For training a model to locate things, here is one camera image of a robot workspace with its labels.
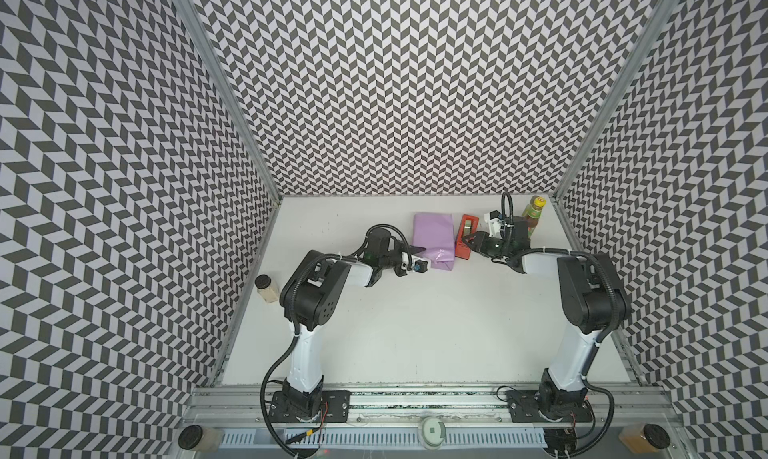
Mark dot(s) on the left corner jar black lid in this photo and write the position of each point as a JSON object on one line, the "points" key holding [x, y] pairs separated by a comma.
{"points": [[198, 438]]}

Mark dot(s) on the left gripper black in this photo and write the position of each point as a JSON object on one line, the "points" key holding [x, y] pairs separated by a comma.
{"points": [[410, 249]]}

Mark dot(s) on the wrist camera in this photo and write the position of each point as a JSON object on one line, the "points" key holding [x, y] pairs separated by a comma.
{"points": [[494, 222], [417, 266]]}

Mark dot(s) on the small jar black lid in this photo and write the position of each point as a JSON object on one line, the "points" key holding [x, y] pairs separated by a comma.
{"points": [[267, 288]]}

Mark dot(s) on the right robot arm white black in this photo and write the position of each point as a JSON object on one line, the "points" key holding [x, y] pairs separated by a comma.
{"points": [[593, 301]]}

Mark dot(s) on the corner jar black lid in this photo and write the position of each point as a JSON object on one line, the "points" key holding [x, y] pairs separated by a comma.
{"points": [[198, 438], [643, 438]]}

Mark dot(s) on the right corner jar black lid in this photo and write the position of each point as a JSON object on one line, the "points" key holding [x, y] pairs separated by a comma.
{"points": [[643, 438]]}

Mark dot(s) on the pink wrapping paper sheet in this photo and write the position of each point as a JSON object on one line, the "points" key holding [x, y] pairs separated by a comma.
{"points": [[435, 234]]}

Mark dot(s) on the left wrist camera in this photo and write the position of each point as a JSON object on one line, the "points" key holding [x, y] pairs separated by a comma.
{"points": [[417, 266]]}

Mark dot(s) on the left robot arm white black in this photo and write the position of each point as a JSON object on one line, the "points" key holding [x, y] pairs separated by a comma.
{"points": [[312, 294]]}

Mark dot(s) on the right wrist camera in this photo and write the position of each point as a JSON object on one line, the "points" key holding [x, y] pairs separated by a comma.
{"points": [[494, 222]]}

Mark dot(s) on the green sauce bottle yellow cap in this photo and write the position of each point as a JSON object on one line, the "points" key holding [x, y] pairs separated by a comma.
{"points": [[532, 213]]}

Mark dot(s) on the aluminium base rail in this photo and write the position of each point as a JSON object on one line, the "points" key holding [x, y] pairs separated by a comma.
{"points": [[460, 405]]}

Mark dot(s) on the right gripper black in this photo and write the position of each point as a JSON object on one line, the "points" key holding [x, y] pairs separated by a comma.
{"points": [[486, 242]]}

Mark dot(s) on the red tape dispenser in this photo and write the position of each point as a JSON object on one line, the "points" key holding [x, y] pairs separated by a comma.
{"points": [[468, 226]]}

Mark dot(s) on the round white button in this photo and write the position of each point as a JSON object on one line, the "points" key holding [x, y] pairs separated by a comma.
{"points": [[432, 433]]}

